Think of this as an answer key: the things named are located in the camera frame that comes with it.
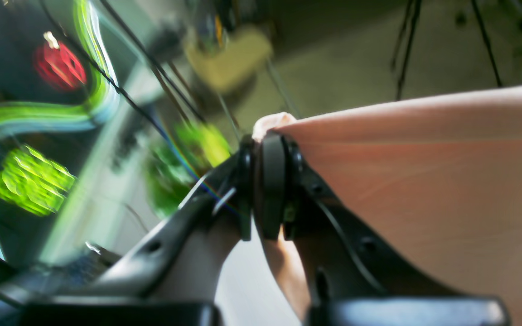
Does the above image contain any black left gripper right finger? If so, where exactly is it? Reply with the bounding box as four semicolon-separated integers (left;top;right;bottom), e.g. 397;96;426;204
256;134;510;326

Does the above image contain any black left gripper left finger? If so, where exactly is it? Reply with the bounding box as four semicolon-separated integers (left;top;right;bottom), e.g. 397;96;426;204
19;138;255;326

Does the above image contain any peach T-shirt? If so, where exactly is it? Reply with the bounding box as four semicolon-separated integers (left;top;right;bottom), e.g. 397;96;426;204
252;86;522;326

